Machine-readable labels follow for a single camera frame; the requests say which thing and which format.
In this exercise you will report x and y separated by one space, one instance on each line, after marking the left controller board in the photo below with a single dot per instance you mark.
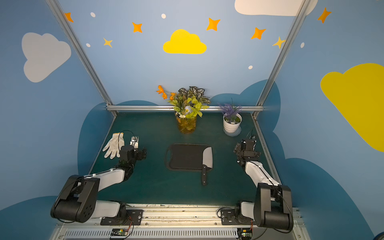
119 233

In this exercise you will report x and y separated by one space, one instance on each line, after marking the right controller board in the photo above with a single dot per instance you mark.
245 234

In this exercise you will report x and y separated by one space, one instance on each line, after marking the black cutting board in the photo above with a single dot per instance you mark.
185 157

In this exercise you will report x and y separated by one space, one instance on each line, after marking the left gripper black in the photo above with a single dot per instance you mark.
140 153

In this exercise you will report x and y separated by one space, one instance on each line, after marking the white work glove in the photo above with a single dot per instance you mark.
114 145

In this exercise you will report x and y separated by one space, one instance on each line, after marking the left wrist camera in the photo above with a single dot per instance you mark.
135 142

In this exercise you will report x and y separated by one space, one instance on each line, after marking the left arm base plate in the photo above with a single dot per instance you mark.
128 217

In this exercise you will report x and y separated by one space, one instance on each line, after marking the controller board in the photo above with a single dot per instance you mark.
119 233
245 234

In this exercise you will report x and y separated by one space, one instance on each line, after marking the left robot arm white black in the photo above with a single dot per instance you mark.
78 200

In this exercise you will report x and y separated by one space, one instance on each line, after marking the lavender plant in white pot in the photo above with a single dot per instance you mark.
231 119

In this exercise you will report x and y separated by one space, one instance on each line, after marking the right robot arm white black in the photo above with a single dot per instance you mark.
272 207

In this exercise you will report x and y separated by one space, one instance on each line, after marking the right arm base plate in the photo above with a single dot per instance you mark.
229 216

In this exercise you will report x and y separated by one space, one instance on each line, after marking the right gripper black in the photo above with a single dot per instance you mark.
247 153

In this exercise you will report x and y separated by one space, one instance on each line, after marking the flower bouquet in amber vase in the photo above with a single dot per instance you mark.
188 105

